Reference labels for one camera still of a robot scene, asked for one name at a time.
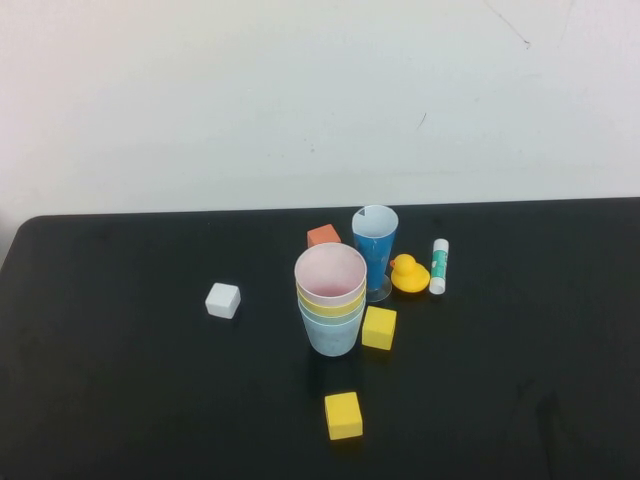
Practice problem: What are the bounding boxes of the pink plastic cup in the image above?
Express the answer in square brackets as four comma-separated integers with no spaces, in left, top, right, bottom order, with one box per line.
[293,242,368,308]

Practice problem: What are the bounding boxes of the white green glue stick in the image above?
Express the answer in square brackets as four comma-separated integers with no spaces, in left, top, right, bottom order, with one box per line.
[429,238,451,295]

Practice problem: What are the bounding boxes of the blue conical measuring glass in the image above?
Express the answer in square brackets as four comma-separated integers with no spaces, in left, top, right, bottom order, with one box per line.
[351,204,400,303]

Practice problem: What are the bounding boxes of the yellow rubber duck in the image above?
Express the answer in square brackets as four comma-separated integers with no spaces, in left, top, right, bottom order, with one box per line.
[389,253,431,295]

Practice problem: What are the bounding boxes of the light blue plastic cup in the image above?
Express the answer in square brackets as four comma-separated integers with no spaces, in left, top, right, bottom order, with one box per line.
[299,303,364,357]

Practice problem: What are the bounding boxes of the white cube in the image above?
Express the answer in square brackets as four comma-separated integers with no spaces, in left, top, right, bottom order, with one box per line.
[204,282,242,318]

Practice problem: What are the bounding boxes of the orange cube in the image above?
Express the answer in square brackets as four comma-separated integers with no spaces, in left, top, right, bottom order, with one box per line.
[306,224,343,250]

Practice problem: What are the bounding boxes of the yellow plastic cup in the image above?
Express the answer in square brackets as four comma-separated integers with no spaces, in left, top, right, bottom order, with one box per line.
[295,279,367,320]

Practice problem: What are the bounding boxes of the green plastic cup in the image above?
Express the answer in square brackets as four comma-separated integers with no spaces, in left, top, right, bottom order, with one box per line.
[297,294,365,327]

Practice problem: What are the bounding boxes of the yellow cube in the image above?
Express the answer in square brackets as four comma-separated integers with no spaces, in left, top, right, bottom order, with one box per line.
[361,305,398,350]
[323,391,364,442]

